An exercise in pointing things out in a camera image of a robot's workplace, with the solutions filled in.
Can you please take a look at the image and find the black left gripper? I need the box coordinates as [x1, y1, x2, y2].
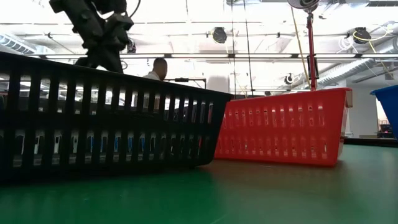
[74, 14, 135, 75]

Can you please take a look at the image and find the black slotted plastic basket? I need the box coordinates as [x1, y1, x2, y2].
[0, 51, 234, 184]

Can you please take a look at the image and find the red slotted plastic basket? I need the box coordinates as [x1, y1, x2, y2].
[213, 87, 354, 167]

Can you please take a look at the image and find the blue plastic basket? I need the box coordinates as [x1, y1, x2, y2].
[369, 84, 398, 140]

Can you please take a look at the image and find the person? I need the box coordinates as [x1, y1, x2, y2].
[142, 57, 169, 82]

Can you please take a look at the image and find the red desk lamp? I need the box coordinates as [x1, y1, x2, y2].
[285, 0, 321, 91]

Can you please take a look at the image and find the green table mat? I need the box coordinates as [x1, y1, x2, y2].
[0, 144, 398, 224]

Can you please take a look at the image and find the yellow hanging cord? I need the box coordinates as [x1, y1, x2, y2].
[290, 6, 312, 90]

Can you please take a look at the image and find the silver ventilation duct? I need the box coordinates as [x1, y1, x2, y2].
[317, 37, 398, 88]

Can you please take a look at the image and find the black metal table frame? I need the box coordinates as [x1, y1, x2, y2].
[343, 138, 398, 147]

